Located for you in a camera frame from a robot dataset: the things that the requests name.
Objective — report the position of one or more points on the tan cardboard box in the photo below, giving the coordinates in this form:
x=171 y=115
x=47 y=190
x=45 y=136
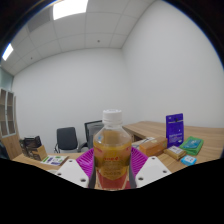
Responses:
x=153 y=146

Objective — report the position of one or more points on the green packet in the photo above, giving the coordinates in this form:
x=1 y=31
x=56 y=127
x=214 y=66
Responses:
x=191 y=145

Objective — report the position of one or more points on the orange drink bottle white cap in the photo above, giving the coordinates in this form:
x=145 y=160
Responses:
x=111 y=156

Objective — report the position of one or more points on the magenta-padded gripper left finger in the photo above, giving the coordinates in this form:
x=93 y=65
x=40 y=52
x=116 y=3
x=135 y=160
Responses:
x=71 y=171

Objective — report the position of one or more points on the small yellowish flat box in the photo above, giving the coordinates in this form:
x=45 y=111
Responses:
x=175 y=152

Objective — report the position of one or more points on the purple standing box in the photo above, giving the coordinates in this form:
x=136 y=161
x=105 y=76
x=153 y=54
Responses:
x=174 y=130

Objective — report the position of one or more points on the dark brown standing box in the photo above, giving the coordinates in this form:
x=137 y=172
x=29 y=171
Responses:
x=24 y=145

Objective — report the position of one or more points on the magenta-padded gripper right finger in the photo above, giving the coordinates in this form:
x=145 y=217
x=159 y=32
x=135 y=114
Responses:
x=151 y=170

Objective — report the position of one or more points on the black padded office chair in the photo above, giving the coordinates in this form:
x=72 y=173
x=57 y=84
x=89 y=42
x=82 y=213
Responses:
x=66 y=139

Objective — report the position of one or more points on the grey mesh office chair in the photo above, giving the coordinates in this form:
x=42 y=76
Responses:
x=91 y=131

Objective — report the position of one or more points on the wooden shelf cabinet glass doors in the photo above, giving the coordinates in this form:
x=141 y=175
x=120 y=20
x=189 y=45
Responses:
x=8 y=133

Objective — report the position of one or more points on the small light blue box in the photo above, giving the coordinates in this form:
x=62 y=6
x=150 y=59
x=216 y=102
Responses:
x=188 y=160

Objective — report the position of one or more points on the ceiling air vent grille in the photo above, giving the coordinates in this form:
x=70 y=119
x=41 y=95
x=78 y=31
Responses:
x=39 y=19

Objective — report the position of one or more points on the brown cardboard carton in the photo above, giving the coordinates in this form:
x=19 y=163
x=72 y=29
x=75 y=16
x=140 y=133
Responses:
x=38 y=153

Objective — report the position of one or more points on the wooden side cabinet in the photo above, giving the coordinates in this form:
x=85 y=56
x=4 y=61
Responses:
x=146 y=128

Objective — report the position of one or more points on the rectangular ceiling light panel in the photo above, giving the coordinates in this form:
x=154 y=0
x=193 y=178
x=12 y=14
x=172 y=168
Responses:
x=7 y=51
x=70 y=7

